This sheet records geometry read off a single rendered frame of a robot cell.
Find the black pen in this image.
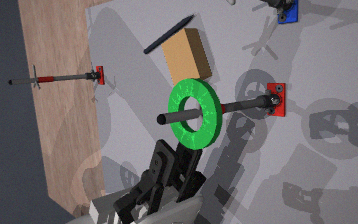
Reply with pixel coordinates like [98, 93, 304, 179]
[143, 14, 194, 54]

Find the tan cardboard box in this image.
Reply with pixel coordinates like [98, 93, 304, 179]
[161, 28, 212, 87]

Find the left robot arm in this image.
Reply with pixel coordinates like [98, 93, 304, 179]
[66, 186, 134, 224]

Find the green ring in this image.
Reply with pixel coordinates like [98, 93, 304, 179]
[168, 78, 222, 150]

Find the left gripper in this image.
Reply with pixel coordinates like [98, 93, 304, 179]
[113, 139, 206, 224]

